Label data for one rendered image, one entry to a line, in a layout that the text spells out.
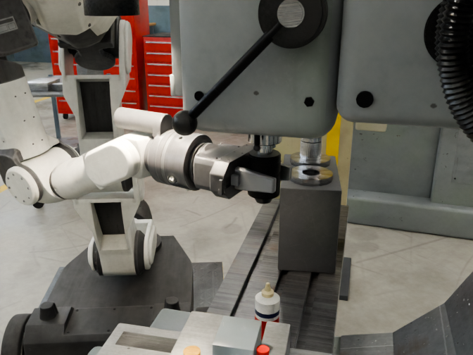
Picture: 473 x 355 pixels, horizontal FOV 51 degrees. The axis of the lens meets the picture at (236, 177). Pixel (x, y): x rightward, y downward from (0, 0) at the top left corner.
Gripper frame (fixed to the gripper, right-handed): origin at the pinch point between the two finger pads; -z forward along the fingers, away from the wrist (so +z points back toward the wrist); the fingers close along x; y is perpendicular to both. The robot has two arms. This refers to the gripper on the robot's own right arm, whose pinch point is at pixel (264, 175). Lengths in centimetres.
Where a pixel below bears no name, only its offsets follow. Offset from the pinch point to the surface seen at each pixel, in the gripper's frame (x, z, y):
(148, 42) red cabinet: 385, 335, 33
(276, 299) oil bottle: 2.1, -1.8, 21.6
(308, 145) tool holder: 37.6, 7.7, 6.8
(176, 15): -4.9, 10.9, -21.7
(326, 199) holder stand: 26.3, -1.0, 13.5
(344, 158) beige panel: 168, 38, 53
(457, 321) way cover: 16.1, -27.8, 25.3
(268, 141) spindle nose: -1.9, -1.4, -5.8
